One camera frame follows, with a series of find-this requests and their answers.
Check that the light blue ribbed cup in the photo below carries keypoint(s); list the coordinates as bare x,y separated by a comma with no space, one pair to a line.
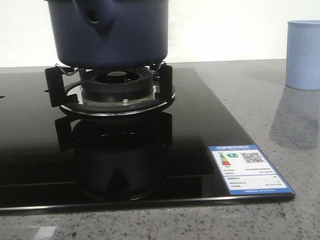
303,55

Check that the dark blue cooking pot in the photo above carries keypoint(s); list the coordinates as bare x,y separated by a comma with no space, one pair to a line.
102,34

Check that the right gas burner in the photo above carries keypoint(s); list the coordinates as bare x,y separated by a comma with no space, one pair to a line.
107,93

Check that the black glass gas stove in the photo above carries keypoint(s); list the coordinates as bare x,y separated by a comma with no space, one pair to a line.
53,162

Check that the blue energy label sticker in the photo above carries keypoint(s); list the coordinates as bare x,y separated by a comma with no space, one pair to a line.
247,171

